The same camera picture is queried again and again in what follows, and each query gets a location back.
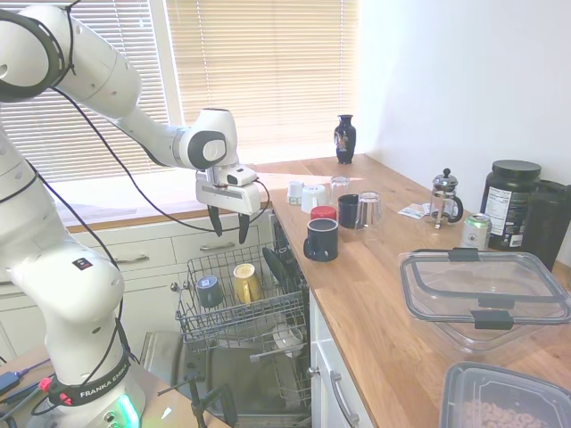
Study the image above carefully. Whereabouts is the white and green drink can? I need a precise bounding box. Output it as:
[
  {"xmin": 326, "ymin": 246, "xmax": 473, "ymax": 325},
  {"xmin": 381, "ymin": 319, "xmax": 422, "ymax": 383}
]
[{"xmin": 462, "ymin": 212, "xmax": 493, "ymax": 251}]

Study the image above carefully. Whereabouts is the blue cable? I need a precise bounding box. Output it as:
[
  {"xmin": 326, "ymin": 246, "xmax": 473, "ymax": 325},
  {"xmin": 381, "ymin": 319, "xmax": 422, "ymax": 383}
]
[{"xmin": 0, "ymin": 356, "xmax": 51, "ymax": 405}]

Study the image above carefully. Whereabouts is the white bowl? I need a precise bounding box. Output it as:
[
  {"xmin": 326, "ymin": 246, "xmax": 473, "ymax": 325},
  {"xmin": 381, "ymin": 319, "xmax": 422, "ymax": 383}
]
[{"xmin": 271, "ymin": 323, "xmax": 305, "ymax": 351}]

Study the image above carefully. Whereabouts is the cream window blind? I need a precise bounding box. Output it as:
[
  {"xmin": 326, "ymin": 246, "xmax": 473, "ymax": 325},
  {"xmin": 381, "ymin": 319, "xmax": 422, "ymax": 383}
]
[
  {"xmin": 0, "ymin": 0, "xmax": 169, "ymax": 185},
  {"xmin": 165, "ymin": 0, "xmax": 360, "ymax": 167}
]

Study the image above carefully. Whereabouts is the grey mug with label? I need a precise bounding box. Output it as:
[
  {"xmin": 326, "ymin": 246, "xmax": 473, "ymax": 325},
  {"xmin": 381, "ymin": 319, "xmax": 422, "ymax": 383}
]
[{"xmin": 194, "ymin": 275, "xmax": 223, "ymax": 309}]

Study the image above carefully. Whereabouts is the white cabinet drawer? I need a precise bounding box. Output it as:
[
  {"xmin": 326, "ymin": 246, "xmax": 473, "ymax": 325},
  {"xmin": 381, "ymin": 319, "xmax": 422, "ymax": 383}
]
[
  {"xmin": 311, "ymin": 289, "xmax": 380, "ymax": 428},
  {"xmin": 70, "ymin": 237, "xmax": 173, "ymax": 278},
  {"xmin": 170, "ymin": 224, "xmax": 261, "ymax": 265}
]

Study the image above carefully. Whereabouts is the white cabinet door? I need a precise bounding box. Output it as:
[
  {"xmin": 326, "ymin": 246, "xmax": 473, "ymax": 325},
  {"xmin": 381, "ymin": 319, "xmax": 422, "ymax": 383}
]
[{"xmin": 309, "ymin": 307, "xmax": 343, "ymax": 428}]

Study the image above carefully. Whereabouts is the open built-in dishwasher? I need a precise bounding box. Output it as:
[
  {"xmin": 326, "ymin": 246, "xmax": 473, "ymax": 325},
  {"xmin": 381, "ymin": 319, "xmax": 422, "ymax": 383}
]
[{"xmin": 140, "ymin": 209, "xmax": 314, "ymax": 428}]

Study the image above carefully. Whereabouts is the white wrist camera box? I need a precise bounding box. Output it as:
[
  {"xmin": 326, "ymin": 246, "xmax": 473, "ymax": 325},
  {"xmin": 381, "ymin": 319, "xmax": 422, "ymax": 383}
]
[{"xmin": 225, "ymin": 165, "xmax": 260, "ymax": 188}]

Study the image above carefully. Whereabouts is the wire dishwasher plate rack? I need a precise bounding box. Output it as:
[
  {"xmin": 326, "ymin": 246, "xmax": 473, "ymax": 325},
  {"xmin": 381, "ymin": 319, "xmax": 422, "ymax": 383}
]
[{"xmin": 249, "ymin": 346, "xmax": 313, "ymax": 412}]

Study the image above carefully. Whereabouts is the navy mug with white specks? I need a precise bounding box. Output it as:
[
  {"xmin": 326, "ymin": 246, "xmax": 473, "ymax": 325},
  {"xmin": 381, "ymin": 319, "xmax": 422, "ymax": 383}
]
[{"xmin": 302, "ymin": 218, "xmax": 339, "ymax": 263}]

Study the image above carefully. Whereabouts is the black shaker bottle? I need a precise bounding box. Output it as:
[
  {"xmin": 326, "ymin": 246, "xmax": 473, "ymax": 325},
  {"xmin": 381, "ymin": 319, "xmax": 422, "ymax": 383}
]
[{"xmin": 520, "ymin": 179, "xmax": 571, "ymax": 274}]

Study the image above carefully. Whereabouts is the clear container with black clips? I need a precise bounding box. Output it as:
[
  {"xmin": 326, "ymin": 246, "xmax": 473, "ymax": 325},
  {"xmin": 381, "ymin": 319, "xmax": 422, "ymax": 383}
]
[{"xmin": 398, "ymin": 247, "xmax": 571, "ymax": 354}]

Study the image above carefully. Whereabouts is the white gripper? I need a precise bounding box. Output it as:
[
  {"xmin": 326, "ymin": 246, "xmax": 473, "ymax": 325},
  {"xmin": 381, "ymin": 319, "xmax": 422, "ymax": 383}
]
[{"xmin": 194, "ymin": 167, "xmax": 262, "ymax": 245}]

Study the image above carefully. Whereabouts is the glass French press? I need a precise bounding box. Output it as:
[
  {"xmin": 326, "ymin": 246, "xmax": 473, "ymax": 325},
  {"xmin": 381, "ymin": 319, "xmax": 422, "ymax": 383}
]
[{"xmin": 429, "ymin": 168, "xmax": 466, "ymax": 231}]

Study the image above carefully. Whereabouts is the plain navy mug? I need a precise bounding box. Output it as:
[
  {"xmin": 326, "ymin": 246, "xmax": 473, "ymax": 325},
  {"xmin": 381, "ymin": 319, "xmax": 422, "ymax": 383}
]
[{"xmin": 337, "ymin": 193, "xmax": 361, "ymax": 230}]

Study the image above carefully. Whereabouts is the black camera stand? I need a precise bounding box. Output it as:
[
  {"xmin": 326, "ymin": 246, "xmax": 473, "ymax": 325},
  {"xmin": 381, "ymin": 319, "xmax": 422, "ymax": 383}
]
[{"xmin": 158, "ymin": 373, "xmax": 238, "ymax": 428}]

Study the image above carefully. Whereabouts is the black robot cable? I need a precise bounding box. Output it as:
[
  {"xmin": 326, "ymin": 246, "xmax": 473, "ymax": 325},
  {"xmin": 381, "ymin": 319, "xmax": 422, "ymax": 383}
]
[{"xmin": 0, "ymin": 0, "xmax": 271, "ymax": 405}]

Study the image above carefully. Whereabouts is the white cup with patterned rim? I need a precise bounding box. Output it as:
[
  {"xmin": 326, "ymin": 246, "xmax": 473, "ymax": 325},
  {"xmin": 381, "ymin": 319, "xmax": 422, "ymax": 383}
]
[{"xmin": 286, "ymin": 180, "xmax": 307, "ymax": 208}]

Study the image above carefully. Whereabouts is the wire dishwasher cup rack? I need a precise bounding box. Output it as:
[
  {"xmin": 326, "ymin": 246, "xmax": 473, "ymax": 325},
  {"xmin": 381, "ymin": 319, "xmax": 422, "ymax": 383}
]
[{"xmin": 175, "ymin": 243, "xmax": 310, "ymax": 345}]

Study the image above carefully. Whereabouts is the plastic container of cereal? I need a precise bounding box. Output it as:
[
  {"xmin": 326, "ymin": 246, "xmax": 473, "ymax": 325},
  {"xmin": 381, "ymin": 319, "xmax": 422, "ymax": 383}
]
[{"xmin": 439, "ymin": 360, "xmax": 571, "ymax": 428}]

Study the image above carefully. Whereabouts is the dark blue painted vase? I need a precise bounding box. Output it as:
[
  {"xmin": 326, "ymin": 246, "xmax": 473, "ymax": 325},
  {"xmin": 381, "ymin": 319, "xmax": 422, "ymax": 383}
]
[{"xmin": 334, "ymin": 114, "xmax": 357, "ymax": 167}]

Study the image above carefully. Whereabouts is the small paper packet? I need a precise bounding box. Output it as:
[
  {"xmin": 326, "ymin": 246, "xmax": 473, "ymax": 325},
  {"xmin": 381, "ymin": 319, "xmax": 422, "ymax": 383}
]
[{"xmin": 398, "ymin": 202, "xmax": 434, "ymax": 220}]

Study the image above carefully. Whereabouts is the yellow ceramic mug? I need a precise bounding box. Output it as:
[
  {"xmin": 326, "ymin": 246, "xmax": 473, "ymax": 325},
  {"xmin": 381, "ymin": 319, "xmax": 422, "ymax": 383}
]
[{"xmin": 232, "ymin": 262, "xmax": 265, "ymax": 305}]

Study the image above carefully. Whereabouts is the black protein powder tub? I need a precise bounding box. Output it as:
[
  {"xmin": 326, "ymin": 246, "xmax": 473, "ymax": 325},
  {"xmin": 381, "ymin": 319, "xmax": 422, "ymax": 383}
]
[{"xmin": 480, "ymin": 160, "xmax": 543, "ymax": 252}]

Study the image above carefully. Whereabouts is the plain white mug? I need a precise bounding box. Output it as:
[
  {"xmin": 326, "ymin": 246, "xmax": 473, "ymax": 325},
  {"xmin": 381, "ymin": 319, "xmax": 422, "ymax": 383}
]
[{"xmin": 301, "ymin": 184, "xmax": 333, "ymax": 215}]

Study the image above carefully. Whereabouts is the red mug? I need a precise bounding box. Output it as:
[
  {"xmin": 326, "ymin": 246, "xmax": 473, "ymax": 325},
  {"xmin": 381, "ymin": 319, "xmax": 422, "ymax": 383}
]
[{"xmin": 310, "ymin": 205, "xmax": 338, "ymax": 223}]

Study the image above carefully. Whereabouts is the wooden robot mounting table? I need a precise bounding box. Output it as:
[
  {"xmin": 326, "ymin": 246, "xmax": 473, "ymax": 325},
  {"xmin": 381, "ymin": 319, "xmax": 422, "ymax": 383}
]
[{"xmin": 0, "ymin": 345, "xmax": 207, "ymax": 428}]

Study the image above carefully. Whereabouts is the clear drinking glass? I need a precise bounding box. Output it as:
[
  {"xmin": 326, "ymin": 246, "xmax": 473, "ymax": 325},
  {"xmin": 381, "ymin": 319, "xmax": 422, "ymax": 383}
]
[
  {"xmin": 355, "ymin": 191, "xmax": 385, "ymax": 231},
  {"xmin": 329, "ymin": 175, "xmax": 352, "ymax": 202}
]

